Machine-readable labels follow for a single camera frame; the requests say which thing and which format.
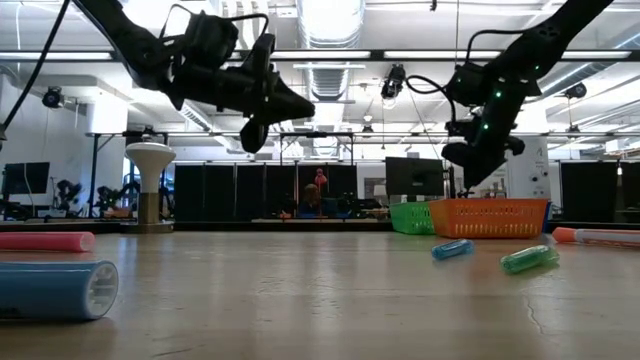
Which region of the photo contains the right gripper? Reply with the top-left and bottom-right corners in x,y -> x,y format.
442,79 -> 525,190

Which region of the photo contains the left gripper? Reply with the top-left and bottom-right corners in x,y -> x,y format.
164,32 -> 316,155

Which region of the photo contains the translucent blue pen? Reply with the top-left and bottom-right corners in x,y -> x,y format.
431,238 -> 475,262

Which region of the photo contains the green marker cap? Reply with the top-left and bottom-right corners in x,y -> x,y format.
500,244 -> 560,275

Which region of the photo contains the orange and white marker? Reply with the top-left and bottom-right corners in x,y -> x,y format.
552,227 -> 640,250

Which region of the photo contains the pink highlighter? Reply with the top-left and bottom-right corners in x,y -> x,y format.
0,230 -> 96,253

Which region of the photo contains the orange plastic basket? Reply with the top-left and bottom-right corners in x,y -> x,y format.
428,198 -> 551,240

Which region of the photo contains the black computer monitor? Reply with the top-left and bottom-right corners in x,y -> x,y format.
384,156 -> 445,198
2,161 -> 51,195

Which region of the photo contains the green plastic basket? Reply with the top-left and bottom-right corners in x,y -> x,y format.
388,201 -> 436,236

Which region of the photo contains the person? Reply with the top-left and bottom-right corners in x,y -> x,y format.
299,183 -> 326,219

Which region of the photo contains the white mushroom-shaped lamp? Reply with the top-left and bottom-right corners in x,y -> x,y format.
124,142 -> 177,235

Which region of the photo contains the light blue highlighter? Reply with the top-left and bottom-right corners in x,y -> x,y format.
0,259 -> 120,322

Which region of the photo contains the black background rig frame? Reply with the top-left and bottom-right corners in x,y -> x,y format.
278,130 -> 356,166

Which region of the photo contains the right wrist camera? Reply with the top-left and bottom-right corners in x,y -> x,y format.
443,62 -> 495,108

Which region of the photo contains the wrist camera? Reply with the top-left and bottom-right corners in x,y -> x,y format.
443,62 -> 495,108
185,10 -> 240,71

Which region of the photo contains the black partition wall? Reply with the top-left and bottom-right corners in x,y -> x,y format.
173,162 -> 359,223
559,160 -> 640,224

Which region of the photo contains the silver ceiling duct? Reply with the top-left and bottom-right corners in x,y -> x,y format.
297,0 -> 366,161

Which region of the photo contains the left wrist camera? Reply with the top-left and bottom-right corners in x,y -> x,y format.
185,10 -> 240,71

